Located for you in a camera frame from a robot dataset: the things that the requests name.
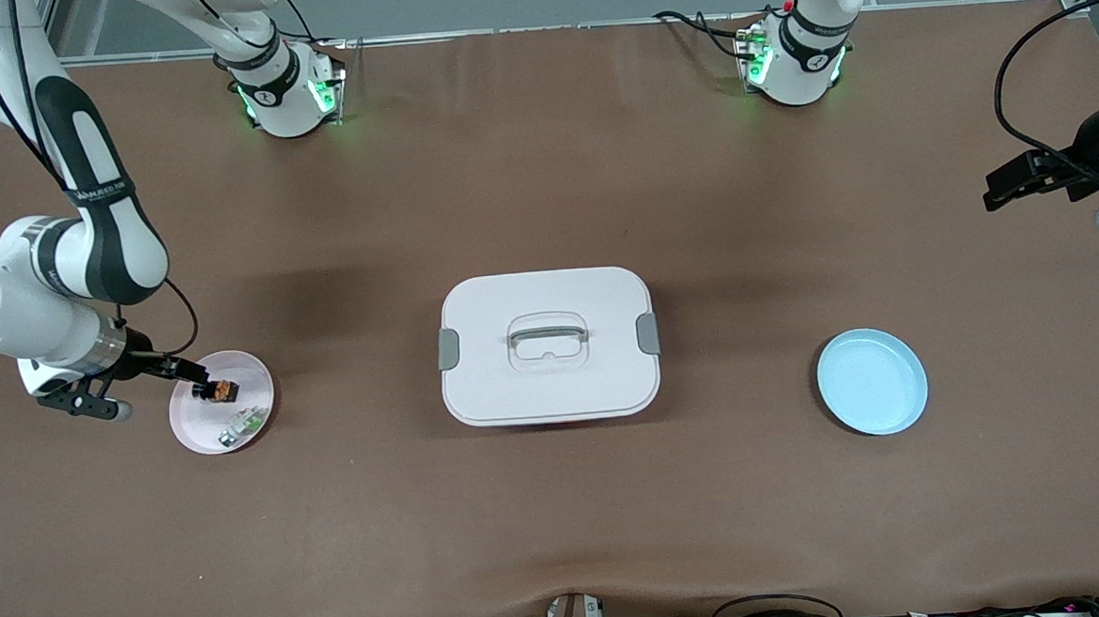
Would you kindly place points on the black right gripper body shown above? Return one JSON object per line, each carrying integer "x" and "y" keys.
{"x": 141, "y": 365}

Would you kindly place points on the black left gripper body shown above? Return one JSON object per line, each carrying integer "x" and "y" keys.
{"x": 1086, "y": 148}

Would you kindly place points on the orange and black switch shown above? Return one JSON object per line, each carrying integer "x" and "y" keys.
{"x": 227, "y": 391}

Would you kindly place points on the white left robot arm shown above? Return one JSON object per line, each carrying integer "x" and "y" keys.
{"x": 805, "y": 69}

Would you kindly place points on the white lidded storage box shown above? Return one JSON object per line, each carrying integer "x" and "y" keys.
{"x": 553, "y": 383}

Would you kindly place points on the pink round plate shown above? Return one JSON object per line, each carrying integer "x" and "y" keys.
{"x": 203, "y": 430}

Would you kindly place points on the light blue round plate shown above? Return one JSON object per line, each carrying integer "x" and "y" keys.
{"x": 871, "y": 381}

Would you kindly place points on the brown table cover sheet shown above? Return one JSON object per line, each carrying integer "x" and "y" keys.
{"x": 560, "y": 515}

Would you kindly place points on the green and silver switch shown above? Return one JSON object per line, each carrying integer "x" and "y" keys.
{"x": 250, "y": 420}

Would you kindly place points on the aluminium table edge rail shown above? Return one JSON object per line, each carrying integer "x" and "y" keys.
{"x": 497, "y": 32}

